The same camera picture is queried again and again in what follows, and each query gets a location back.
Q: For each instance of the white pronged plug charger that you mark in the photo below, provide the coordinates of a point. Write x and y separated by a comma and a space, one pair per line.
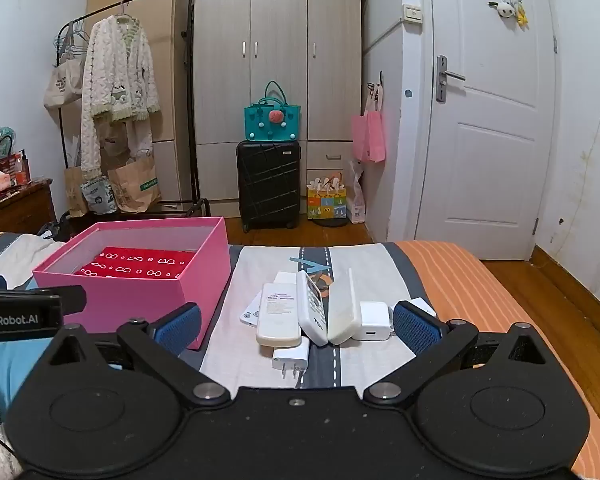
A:
290, 357

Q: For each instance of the teal tote bag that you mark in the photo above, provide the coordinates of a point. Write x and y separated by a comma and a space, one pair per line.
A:
272, 120

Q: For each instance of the white cube charger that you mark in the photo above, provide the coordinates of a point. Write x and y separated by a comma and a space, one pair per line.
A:
375, 320

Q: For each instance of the red gift bag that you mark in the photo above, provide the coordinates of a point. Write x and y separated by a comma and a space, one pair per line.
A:
15, 167

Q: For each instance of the white remote control with screen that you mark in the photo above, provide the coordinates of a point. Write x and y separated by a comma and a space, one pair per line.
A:
312, 310

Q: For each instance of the black hard suitcase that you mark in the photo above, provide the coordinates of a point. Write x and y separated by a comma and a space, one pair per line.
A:
267, 185

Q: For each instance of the wooden nightstand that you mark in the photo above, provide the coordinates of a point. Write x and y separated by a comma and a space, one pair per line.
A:
20, 210

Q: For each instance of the canvas tote bag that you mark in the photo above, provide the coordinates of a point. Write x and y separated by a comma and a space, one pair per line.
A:
62, 85

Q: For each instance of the black plastic bag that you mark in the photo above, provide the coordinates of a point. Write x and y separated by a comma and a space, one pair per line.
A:
55, 227

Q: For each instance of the small white adapter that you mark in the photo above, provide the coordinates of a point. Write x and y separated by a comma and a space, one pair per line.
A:
422, 305

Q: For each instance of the white plush toy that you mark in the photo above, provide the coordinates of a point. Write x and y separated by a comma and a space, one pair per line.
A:
502, 10

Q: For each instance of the striped printed bed sheet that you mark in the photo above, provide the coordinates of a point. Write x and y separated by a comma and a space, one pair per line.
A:
380, 270

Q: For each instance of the pink cardboard box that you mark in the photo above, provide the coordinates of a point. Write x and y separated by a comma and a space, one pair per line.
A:
120, 305

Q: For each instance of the white green patterned bag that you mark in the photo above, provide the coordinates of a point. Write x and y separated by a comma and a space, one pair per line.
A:
99, 197

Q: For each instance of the hanging brown paper bag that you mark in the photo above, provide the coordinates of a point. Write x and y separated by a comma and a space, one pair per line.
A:
112, 142

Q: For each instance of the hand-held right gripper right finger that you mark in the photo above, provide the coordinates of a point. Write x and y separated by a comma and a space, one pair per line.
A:
417, 327

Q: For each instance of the white labelled power bank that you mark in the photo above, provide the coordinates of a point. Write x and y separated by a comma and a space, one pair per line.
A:
278, 315

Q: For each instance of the black metal clothes rack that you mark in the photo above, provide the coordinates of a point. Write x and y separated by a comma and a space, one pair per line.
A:
187, 110

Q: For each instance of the red printed paper bag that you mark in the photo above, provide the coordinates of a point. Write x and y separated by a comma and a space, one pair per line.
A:
130, 262

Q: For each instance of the small brown paper bag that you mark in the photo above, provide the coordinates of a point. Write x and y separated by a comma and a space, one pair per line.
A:
75, 192

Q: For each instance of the bundle of clothes hangers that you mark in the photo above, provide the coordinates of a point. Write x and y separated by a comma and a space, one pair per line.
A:
75, 35

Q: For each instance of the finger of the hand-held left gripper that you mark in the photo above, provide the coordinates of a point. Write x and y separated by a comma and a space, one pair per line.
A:
55, 294

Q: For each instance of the cream white power bank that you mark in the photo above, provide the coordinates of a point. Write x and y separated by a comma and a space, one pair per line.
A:
342, 310

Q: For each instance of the tall beige cabinet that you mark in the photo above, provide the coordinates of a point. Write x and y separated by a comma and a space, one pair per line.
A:
170, 85

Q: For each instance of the white panel door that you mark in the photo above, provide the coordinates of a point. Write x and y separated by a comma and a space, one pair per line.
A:
490, 160

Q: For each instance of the white plastic bag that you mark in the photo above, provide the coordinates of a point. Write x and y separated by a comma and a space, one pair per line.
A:
356, 200

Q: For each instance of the pink paper bag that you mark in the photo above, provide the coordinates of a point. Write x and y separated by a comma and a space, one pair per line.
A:
370, 135

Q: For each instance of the brown paper bag green label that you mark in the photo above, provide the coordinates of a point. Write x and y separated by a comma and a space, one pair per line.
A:
135, 185

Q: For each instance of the white knit cardigan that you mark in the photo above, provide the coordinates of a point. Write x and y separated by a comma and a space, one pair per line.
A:
120, 70

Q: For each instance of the grey three-door wardrobe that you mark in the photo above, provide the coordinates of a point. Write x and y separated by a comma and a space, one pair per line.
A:
280, 100

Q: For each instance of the white light switch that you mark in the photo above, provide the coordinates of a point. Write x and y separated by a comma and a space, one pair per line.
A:
413, 14

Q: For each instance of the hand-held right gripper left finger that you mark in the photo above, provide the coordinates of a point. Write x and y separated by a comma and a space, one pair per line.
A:
177, 327

